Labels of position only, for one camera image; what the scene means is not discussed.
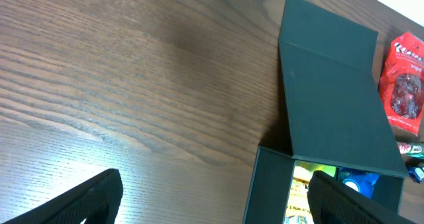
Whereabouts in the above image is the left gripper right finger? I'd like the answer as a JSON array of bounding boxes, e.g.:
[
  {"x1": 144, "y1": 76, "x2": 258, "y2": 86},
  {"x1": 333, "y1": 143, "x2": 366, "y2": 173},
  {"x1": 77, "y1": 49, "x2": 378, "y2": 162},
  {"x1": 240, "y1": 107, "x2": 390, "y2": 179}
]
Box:
[{"x1": 307, "y1": 171, "x2": 414, "y2": 224}]

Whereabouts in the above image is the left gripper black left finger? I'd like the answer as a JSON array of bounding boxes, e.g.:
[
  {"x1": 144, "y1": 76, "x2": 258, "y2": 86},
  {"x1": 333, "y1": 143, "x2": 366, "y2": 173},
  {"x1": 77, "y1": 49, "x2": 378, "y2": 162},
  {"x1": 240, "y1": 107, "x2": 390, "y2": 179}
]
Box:
[{"x1": 5, "y1": 168, "x2": 123, "y2": 224}]

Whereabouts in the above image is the yellow candy bag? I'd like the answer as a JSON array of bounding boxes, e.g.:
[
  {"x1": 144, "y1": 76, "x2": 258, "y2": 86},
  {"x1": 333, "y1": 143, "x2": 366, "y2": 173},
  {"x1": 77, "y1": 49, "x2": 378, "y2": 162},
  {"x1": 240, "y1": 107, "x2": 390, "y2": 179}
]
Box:
[{"x1": 283, "y1": 160, "x2": 337, "y2": 224}]

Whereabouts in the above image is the blue Oreo cookie pack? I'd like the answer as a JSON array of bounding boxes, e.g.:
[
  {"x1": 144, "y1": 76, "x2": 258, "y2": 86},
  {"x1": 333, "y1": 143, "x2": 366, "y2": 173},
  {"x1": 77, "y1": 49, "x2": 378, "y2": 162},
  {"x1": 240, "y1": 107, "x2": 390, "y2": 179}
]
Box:
[{"x1": 337, "y1": 168, "x2": 380, "y2": 198}]

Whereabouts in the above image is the black cardboard box with lid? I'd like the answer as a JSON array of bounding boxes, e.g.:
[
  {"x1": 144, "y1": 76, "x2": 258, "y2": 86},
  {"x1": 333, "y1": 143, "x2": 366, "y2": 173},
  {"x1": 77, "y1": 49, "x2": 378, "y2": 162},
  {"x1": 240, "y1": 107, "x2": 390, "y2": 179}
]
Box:
[{"x1": 243, "y1": 0, "x2": 407, "y2": 223}]

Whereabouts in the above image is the dark blue chocolate bar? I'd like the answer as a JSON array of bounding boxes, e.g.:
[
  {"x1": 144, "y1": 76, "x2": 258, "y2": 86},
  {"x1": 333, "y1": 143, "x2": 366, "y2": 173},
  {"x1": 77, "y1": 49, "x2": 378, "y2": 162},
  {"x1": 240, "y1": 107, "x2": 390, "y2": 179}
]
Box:
[{"x1": 407, "y1": 166, "x2": 424, "y2": 184}]

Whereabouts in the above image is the red green KitKat Milo bar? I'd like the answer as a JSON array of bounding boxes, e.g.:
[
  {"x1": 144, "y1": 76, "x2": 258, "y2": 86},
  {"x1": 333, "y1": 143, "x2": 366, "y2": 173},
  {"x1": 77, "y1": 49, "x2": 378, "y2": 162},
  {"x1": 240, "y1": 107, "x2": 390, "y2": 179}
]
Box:
[{"x1": 397, "y1": 142, "x2": 423, "y2": 160}]

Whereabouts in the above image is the red Maltesers candy bag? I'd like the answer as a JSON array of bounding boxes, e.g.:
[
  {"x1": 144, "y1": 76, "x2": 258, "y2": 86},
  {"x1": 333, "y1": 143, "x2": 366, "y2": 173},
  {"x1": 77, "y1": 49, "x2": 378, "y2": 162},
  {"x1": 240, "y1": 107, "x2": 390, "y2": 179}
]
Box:
[{"x1": 378, "y1": 32, "x2": 423, "y2": 136}]

